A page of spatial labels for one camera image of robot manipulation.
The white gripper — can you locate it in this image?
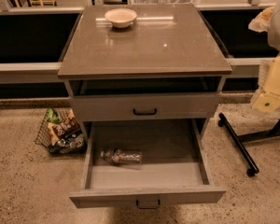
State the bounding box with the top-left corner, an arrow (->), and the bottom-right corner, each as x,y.
248,7 -> 280,113

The clear plastic water bottle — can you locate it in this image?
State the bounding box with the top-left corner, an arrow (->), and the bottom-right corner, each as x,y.
101,149 -> 143,164

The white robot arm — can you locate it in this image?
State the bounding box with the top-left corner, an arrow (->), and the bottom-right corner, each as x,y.
248,0 -> 280,113

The grey cabinet with counter top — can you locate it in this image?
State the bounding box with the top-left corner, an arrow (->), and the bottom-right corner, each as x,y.
58,5 -> 231,134

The closed grey upper drawer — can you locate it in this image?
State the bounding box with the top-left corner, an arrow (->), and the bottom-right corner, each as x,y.
70,94 -> 219,121

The open grey middle drawer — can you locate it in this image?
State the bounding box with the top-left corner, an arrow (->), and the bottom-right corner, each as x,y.
70,119 -> 226,209

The grey metal railing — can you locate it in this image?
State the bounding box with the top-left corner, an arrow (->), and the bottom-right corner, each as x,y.
0,0 -> 280,85

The black wheeled stand base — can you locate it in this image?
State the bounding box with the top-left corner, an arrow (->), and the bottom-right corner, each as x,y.
218,113 -> 280,177

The white ceramic bowl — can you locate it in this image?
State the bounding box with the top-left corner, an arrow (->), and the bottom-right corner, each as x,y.
105,8 -> 137,29

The brown snack bag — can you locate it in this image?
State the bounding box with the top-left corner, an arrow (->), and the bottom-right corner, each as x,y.
48,109 -> 80,145

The green snack bag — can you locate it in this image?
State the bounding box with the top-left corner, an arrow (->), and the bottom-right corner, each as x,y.
46,108 -> 61,124

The wire basket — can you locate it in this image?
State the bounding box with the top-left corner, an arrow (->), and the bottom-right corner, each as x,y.
35,108 -> 87,155

